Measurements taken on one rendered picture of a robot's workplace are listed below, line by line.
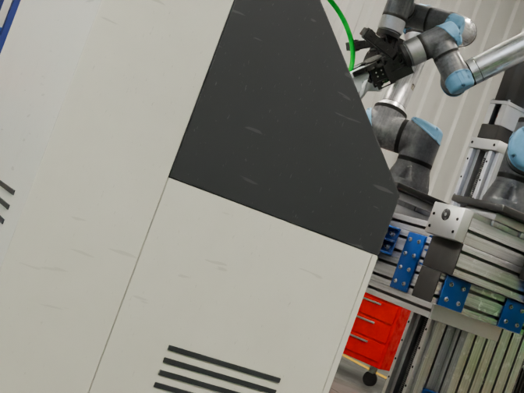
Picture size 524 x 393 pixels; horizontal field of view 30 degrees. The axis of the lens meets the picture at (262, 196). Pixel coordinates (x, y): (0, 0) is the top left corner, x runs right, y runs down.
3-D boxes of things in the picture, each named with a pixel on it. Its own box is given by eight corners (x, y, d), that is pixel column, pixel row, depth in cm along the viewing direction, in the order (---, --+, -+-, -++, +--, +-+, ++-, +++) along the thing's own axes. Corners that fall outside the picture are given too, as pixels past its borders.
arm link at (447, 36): (465, 41, 266) (452, 14, 268) (429, 58, 267) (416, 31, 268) (462, 50, 274) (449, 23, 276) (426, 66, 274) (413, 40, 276)
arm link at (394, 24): (389, 13, 284) (376, 15, 292) (384, 28, 284) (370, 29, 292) (410, 23, 287) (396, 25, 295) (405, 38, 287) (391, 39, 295)
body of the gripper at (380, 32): (394, 77, 287) (408, 39, 288) (371, 66, 284) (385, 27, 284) (382, 77, 294) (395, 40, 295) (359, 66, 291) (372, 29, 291)
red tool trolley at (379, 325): (291, 352, 700) (331, 238, 703) (323, 358, 737) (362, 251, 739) (371, 388, 658) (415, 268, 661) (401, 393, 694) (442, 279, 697)
